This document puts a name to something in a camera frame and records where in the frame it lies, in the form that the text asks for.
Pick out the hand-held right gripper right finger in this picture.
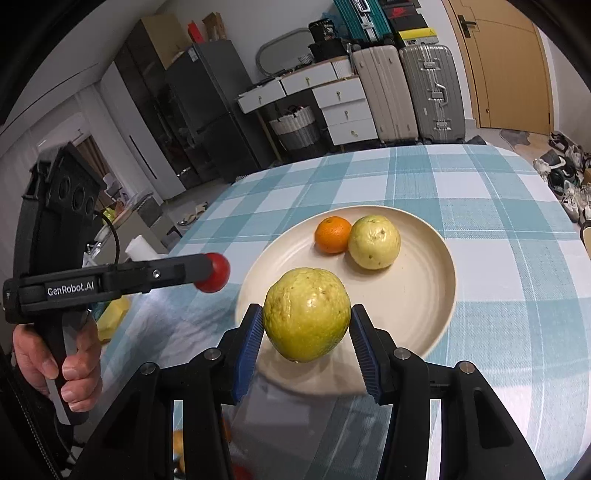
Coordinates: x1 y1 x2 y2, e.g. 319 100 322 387
348 304 548 480

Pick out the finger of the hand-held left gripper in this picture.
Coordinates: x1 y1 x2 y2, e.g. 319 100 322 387
104 253 213 297

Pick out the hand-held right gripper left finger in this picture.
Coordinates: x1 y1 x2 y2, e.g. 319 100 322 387
69 302 266 480

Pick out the red cherry tomato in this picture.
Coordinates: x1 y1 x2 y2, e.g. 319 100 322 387
194 252 230 294

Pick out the green guava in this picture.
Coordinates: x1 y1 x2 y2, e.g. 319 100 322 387
263 268 352 363

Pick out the cream round plate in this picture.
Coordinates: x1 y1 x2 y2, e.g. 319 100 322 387
235 206 457 397

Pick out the person's left hand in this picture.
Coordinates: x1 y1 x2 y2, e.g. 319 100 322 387
13 318 103 403

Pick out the white paper roll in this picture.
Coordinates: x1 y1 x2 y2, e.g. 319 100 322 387
126 234 158 264

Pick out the pair of slippers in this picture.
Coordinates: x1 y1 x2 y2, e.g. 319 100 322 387
179 204 208 226

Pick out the brown curtain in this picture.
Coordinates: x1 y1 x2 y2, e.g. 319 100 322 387
74 136 116 195

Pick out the yellow bag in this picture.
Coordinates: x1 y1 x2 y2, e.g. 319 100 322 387
97 298 131 342

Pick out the pale yellow guava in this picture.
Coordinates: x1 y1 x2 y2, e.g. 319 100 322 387
348 215 402 271

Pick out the small mandarin orange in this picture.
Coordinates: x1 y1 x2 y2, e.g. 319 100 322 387
315 216 354 254

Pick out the dark tall cabinet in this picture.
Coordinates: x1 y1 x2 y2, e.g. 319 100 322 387
115 21 204 190

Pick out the dark grey refrigerator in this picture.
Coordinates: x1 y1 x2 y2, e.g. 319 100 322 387
165 39 273 183

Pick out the teal checked tablecloth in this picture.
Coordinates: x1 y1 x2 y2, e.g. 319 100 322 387
95 144 591 480

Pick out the woven laundry basket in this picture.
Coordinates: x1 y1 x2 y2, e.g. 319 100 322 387
269 106 324 153

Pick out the dark zippered jacket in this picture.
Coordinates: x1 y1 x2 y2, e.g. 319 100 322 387
0 351 75 480

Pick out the large cardboard box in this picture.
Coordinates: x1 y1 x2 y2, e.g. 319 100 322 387
141 14 192 70

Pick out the white drawer desk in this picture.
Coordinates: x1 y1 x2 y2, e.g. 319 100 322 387
238 60 379 146

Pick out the grey oval mirror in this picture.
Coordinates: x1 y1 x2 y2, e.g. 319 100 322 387
255 28 315 75

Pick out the small cardboard box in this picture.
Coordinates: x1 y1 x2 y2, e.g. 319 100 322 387
202 12 228 41

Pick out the beige suitcase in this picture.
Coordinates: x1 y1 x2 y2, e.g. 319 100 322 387
351 45 419 145

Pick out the grey floor mat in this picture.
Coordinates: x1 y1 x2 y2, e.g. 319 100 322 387
501 128 532 147

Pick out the black storage bin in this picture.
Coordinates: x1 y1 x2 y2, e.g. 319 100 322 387
308 41 348 61

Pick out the pile of shoes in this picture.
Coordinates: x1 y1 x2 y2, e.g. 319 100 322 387
533 131 591 224

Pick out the silver suitcase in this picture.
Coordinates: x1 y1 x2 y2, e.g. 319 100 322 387
399 44 466 144

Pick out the black printed box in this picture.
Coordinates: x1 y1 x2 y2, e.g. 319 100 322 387
308 18 340 43

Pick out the teal suitcase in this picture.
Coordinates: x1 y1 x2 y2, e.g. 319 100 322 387
333 0 393 42

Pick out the wooden door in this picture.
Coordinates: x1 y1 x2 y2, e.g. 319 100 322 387
441 0 555 134

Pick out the yellow and black box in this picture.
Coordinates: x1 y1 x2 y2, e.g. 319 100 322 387
394 25 437 47

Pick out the black shoebox with red logo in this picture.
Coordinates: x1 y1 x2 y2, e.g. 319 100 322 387
383 0 428 32

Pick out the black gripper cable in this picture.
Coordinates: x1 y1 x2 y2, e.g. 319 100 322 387
92 210 122 268

